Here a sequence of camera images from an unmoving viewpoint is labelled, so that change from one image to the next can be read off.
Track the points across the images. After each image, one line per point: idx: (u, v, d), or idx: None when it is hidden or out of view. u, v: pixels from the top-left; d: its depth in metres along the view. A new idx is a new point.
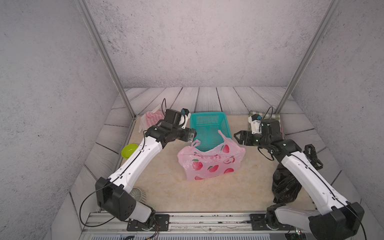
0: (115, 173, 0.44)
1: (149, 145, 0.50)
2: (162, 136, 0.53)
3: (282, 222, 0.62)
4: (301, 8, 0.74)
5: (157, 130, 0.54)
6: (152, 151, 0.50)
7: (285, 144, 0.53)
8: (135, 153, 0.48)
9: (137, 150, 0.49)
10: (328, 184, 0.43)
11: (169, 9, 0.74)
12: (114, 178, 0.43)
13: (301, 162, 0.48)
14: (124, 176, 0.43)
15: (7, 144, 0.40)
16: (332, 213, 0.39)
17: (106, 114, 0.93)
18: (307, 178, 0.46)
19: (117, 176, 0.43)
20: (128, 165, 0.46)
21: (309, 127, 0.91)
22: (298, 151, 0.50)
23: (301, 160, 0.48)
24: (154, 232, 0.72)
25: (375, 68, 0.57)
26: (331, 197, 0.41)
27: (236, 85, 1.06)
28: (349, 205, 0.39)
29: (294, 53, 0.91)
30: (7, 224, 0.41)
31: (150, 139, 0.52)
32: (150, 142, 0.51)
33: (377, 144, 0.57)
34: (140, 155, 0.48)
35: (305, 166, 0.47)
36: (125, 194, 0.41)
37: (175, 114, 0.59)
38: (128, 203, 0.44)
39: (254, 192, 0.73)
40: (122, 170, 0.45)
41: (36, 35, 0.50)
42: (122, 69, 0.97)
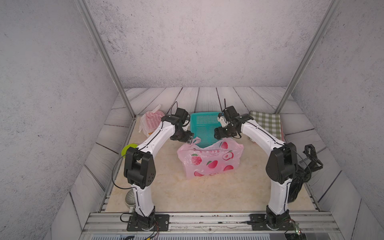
0: (142, 144, 0.54)
1: (167, 126, 0.62)
2: (174, 123, 0.63)
3: (279, 212, 0.63)
4: (301, 8, 0.74)
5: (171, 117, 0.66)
6: (169, 132, 0.61)
7: (241, 117, 0.67)
8: (156, 132, 0.59)
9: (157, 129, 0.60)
10: (271, 135, 0.57)
11: (169, 9, 0.74)
12: (141, 147, 0.52)
13: (251, 123, 0.63)
14: (149, 147, 0.53)
15: (7, 144, 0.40)
16: (274, 151, 0.53)
17: (106, 114, 0.93)
18: (257, 134, 0.59)
19: (144, 145, 0.53)
20: (151, 139, 0.56)
21: (309, 127, 0.91)
22: (251, 119, 0.65)
23: (251, 123, 0.63)
24: (154, 232, 0.72)
25: (374, 68, 0.57)
26: (273, 142, 0.54)
27: (236, 85, 1.06)
28: (286, 145, 0.53)
29: (294, 53, 0.91)
30: (7, 224, 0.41)
31: (166, 123, 0.63)
32: (167, 124, 0.63)
33: (377, 144, 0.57)
34: (161, 133, 0.58)
35: (255, 127, 0.61)
36: (151, 160, 0.50)
37: (186, 112, 0.75)
38: (151, 170, 0.52)
39: (254, 192, 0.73)
40: (146, 142, 0.55)
41: (36, 35, 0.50)
42: (122, 69, 0.97)
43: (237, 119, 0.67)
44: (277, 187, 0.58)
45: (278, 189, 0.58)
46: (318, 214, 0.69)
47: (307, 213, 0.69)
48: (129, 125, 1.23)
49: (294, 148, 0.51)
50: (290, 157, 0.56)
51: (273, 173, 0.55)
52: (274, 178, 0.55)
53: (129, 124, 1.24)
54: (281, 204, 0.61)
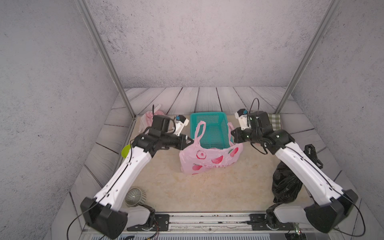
0: (101, 192, 0.41)
1: (137, 158, 0.47)
2: (151, 145, 0.50)
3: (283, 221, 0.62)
4: (301, 8, 0.74)
5: (144, 139, 0.52)
6: (141, 163, 0.48)
7: (278, 136, 0.50)
8: (121, 168, 0.46)
9: (124, 163, 0.46)
10: (323, 174, 0.43)
11: (169, 8, 0.74)
12: (101, 197, 0.40)
13: (297, 154, 0.46)
14: (111, 194, 0.41)
15: (7, 144, 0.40)
16: (332, 205, 0.39)
17: (106, 114, 0.93)
18: (303, 170, 0.45)
19: (104, 194, 0.41)
20: (115, 180, 0.43)
21: (309, 127, 0.91)
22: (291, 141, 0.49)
23: (294, 151, 0.47)
24: (154, 232, 0.72)
25: (375, 68, 0.57)
26: (328, 187, 0.41)
27: (236, 85, 1.06)
28: (346, 195, 0.39)
29: (294, 53, 0.91)
30: (7, 224, 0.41)
31: (137, 149, 0.49)
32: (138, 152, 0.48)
33: (377, 144, 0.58)
34: (127, 170, 0.45)
35: (300, 157, 0.46)
36: (115, 214, 0.40)
37: (164, 119, 0.56)
38: (120, 220, 0.43)
39: (254, 192, 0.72)
40: (108, 186, 0.42)
41: (36, 35, 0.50)
42: (121, 69, 0.97)
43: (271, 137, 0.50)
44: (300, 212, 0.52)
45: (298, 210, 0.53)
46: None
47: None
48: (129, 125, 1.23)
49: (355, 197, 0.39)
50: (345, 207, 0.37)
51: (316, 219, 0.44)
52: (314, 222, 0.45)
53: (129, 124, 1.24)
54: (292, 219, 0.57)
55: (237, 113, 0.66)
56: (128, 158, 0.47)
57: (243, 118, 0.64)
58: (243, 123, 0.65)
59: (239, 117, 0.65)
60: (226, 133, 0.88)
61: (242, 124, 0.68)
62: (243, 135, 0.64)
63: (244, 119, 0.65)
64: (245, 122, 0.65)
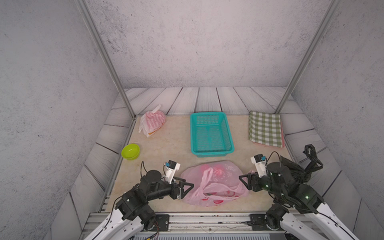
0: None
1: (114, 223, 0.49)
2: (133, 210, 0.51)
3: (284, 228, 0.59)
4: (301, 8, 0.74)
5: (129, 202, 0.52)
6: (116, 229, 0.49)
7: (307, 197, 0.47)
8: (96, 231, 0.47)
9: (100, 226, 0.48)
10: None
11: (169, 9, 0.74)
12: None
13: (331, 219, 0.44)
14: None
15: (7, 144, 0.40)
16: None
17: (106, 114, 0.93)
18: (339, 237, 0.43)
19: None
20: None
21: (309, 127, 0.91)
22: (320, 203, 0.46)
23: (326, 215, 0.45)
24: (154, 232, 0.72)
25: (375, 68, 0.57)
26: None
27: (236, 85, 1.06)
28: None
29: (294, 53, 0.91)
30: (7, 224, 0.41)
31: (118, 213, 0.50)
32: (117, 217, 0.50)
33: (377, 144, 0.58)
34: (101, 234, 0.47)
35: (335, 223, 0.44)
36: None
37: (149, 182, 0.52)
38: None
39: (254, 192, 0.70)
40: None
41: (37, 35, 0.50)
42: (122, 69, 0.98)
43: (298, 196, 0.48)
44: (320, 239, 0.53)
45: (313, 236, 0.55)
46: None
47: None
48: (129, 125, 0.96)
49: None
50: None
51: None
52: None
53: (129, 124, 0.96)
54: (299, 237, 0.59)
55: (254, 158, 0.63)
56: (107, 219, 0.49)
57: (261, 164, 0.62)
58: (261, 171, 0.63)
59: (256, 163, 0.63)
60: (228, 135, 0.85)
61: (260, 170, 0.64)
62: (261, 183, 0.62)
63: (262, 165, 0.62)
64: (263, 169, 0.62)
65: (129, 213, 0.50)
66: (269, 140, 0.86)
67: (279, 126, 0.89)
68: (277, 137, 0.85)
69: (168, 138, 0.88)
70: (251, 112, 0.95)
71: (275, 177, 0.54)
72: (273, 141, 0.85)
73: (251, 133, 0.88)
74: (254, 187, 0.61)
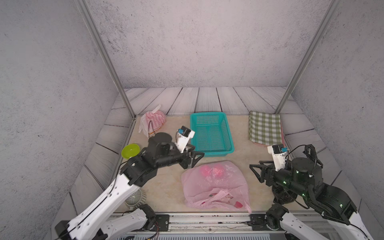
0: (75, 221, 0.39)
1: (119, 190, 0.42)
2: (139, 175, 0.43)
3: (285, 228, 0.63)
4: (301, 8, 0.74)
5: (136, 166, 0.45)
6: (123, 197, 0.43)
7: (342, 205, 0.39)
8: (100, 197, 0.42)
9: (106, 192, 0.42)
10: None
11: (169, 9, 0.74)
12: (73, 226, 0.38)
13: (362, 232, 0.38)
14: (82, 227, 0.38)
15: (7, 144, 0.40)
16: None
17: (106, 114, 0.93)
18: None
19: (75, 225, 0.38)
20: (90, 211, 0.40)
21: (309, 127, 0.91)
22: (352, 212, 0.39)
23: (357, 226, 0.38)
24: (154, 232, 0.72)
25: (375, 68, 0.57)
26: None
27: (236, 85, 1.06)
28: None
29: (294, 53, 0.91)
30: (7, 224, 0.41)
31: (122, 180, 0.43)
32: (121, 184, 0.43)
33: (377, 144, 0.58)
34: (105, 203, 0.41)
35: (365, 236, 0.38)
36: None
37: (159, 143, 0.45)
38: None
39: (254, 192, 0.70)
40: (83, 215, 0.39)
41: (37, 36, 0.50)
42: (122, 69, 0.98)
43: (330, 203, 0.39)
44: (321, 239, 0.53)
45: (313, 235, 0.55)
46: (317, 215, 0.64)
47: (307, 213, 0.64)
48: (129, 125, 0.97)
49: None
50: None
51: None
52: None
53: (129, 124, 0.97)
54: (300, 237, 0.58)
55: (272, 148, 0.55)
56: (112, 185, 0.43)
57: (280, 156, 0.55)
58: (278, 163, 0.54)
59: (274, 155, 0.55)
60: (228, 135, 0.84)
61: (277, 162, 0.54)
62: (276, 178, 0.53)
63: (281, 158, 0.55)
64: (281, 162, 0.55)
65: (135, 180, 0.43)
66: (269, 140, 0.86)
67: (279, 126, 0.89)
68: (277, 137, 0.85)
69: None
70: (251, 112, 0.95)
71: (299, 176, 0.44)
72: (273, 141, 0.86)
73: (251, 133, 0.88)
74: (268, 180, 0.53)
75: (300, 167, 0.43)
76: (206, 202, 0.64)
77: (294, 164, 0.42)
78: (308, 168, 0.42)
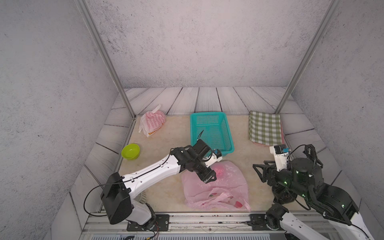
0: (129, 176, 0.45)
1: (170, 165, 0.51)
2: (184, 161, 0.53)
3: (285, 228, 0.63)
4: (301, 8, 0.74)
5: (182, 153, 0.56)
6: (170, 172, 0.51)
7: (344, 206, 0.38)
8: (154, 166, 0.49)
9: (158, 163, 0.51)
10: None
11: (169, 9, 0.74)
12: (127, 179, 0.44)
13: (363, 233, 0.38)
14: (136, 182, 0.44)
15: (7, 144, 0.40)
16: None
17: (106, 114, 0.93)
18: None
19: (130, 178, 0.45)
20: (144, 172, 0.47)
21: (309, 127, 0.91)
22: (354, 212, 0.38)
23: (358, 227, 0.38)
24: (154, 232, 0.72)
25: (375, 68, 0.57)
26: None
27: (236, 85, 1.06)
28: None
29: (294, 53, 0.91)
30: (7, 224, 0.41)
31: (172, 160, 0.53)
32: (172, 162, 0.52)
33: (377, 144, 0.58)
34: (158, 170, 0.49)
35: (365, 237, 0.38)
36: (127, 200, 0.41)
37: (207, 147, 0.60)
38: (124, 210, 0.43)
39: (254, 192, 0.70)
40: (137, 174, 0.46)
41: (37, 35, 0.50)
42: (122, 69, 0.97)
43: (332, 203, 0.39)
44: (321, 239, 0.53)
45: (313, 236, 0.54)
46: (317, 214, 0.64)
47: (307, 213, 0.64)
48: (129, 125, 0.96)
49: None
50: None
51: None
52: None
53: (129, 124, 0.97)
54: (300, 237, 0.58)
55: (274, 149, 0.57)
56: (164, 160, 0.52)
57: (282, 157, 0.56)
58: (281, 163, 0.54)
59: (275, 155, 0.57)
60: (228, 135, 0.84)
61: (279, 163, 0.54)
62: (277, 177, 0.54)
63: (283, 158, 0.58)
64: (283, 163, 0.54)
65: (182, 161, 0.53)
66: (269, 140, 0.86)
67: (279, 126, 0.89)
68: (277, 137, 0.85)
69: (168, 138, 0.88)
70: (251, 112, 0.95)
71: (299, 176, 0.44)
72: (273, 141, 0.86)
73: (251, 133, 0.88)
74: (270, 181, 0.53)
75: (300, 167, 0.43)
76: (206, 203, 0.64)
77: (294, 164, 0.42)
78: (307, 168, 0.42)
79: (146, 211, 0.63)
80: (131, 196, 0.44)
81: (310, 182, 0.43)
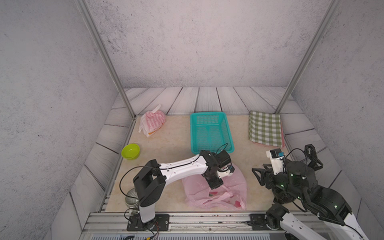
0: (165, 164, 0.50)
1: (200, 164, 0.55)
2: (211, 164, 0.57)
3: (284, 228, 0.63)
4: (301, 8, 0.74)
5: (210, 156, 0.60)
6: (198, 170, 0.55)
7: (336, 207, 0.40)
8: (187, 161, 0.54)
9: (189, 160, 0.55)
10: None
11: (169, 8, 0.74)
12: (163, 167, 0.49)
13: (357, 232, 0.39)
14: (170, 172, 0.48)
15: (7, 144, 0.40)
16: None
17: (106, 114, 0.93)
18: None
19: (166, 167, 0.49)
20: (177, 165, 0.51)
21: (309, 127, 0.91)
22: (348, 213, 0.40)
23: (352, 227, 0.39)
24: (154, 232, 0.72)
25: (375, 68, 0.57)
26: None
27: (236, 85, 1.06)
28: None
29: (294, 53, 0.91)
30: (7, 224, 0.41)
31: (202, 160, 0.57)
32: (202, 162, 0.56)
33: (377, 144, 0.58)
34: (189, 166, 0.53)
35: (360, 237, 0.39)
36: (162, 186, 0.45)
37: (229, 158, 0.66)
38: (154, 195, 0.46)
39: (254, 192, 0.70)
40: (171, 165, 0.51)
41: (36, 35, 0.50)
42: (122, 69, 0.97)
43: (324, 204, 0.41)
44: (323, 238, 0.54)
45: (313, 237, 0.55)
46: None
47: (307, 213, 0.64)
48: (129, 125, 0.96)
49: None
50: None
51: None
52: None
53: (129, 124, 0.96)
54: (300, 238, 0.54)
55: (270, 153, 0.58)
56: (195, 158, 0.56)
57: (278, 160, 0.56)
58: (277, 166, 0.56)
59: (272, 159, 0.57)
60: (228, 135, 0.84)
61: (275, 168, 0.56)
62: (275, 181, 0.56)
63: (279, 162, 0.60)
64: (280, 166, 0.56)
65: (210, 164, 0.57)
66: (269, 140, 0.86)
67: (279, 126, 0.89)
68: (277, 137, 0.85)
69: (168, 138, 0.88)
70: (251, 113, 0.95)
71: (294, 179, 0.47)
72: (273, 141, 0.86)
73: (251, 133, 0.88)
74: (267, 184, 0.56)
75: (294, 170, 0.45)
76: (207, 202, 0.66)
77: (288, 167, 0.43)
78: (301, 170, 0.44)
79: (152, 209, 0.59)
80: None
81: (304, 184, 0.45)
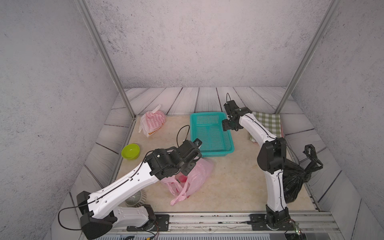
0: (94, 196, 0.41)
1: (141, 177, 0.42)
2: (161, 168, 0.43)
3: (272, 206, 0.66)
4: (301, 8, 0.74)
5: (159, 158, 0.45)
6: (142, 183, 0.43)
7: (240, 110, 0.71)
8: (122, 180, 0.42)
9: (127, 176, 0.43)
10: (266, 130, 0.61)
11: (169, 9, 0.74)
12: (91, 200, 0.40)
13: (249, 116, 0.68)
14: (100, 202, 0.40)
15: (6, 144, 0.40)
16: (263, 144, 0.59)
17: (106, 114, 0.93)
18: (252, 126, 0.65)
19: (94, 199, 0.40)
20: (110, 190, 0.41)
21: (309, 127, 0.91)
22: (249, 112, 0.69)
23: (249, 116, 0.67)
24: (154, 232, 0.72)
25: (375, 68, 0.57)
26: (266, 136, 0.59)
27: (236, 85, 1.07)
28: (277, 139, 0.57)
29: (294, 53, 0.91)
30: (7, 224, 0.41)
31: (146, 171, 0.43)
32: (145, 175, 0.42)
33: (376, 144, 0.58)
34: (127, 184, 0.42)
35: (252, 120, 0.66)
36: (90, 224, 0.38)
37: (193, 151, 0.49)
38: (98, 227, 0.41)
39: (254, 192, 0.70)
40: (102, 192, 0.41)
41: (36, 35, 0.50)
42: (121, 69, 0.97)
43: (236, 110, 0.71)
44: (270, 180, 0.62)
45: (271, 181, 0.62)
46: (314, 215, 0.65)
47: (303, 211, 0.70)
48: (129, 125, 1.22)
49: (285, 142, 0.56)
50: (279, 150, 0.62)
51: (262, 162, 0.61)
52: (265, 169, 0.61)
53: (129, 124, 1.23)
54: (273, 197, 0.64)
55: None
56: (135, 171, 0.43)
57: None
58: None
59: None
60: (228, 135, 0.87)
61: None
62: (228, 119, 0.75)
63: None
64: None
65: (157, 170, 0.43)
66: None
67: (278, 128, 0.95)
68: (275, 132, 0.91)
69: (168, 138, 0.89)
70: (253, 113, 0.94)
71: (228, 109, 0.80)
72: None
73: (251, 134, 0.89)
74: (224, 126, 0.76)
75: None
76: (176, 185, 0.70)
77: None
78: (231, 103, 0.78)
79: (140, 215, 0.60)
80: (98, 217, 0.40)
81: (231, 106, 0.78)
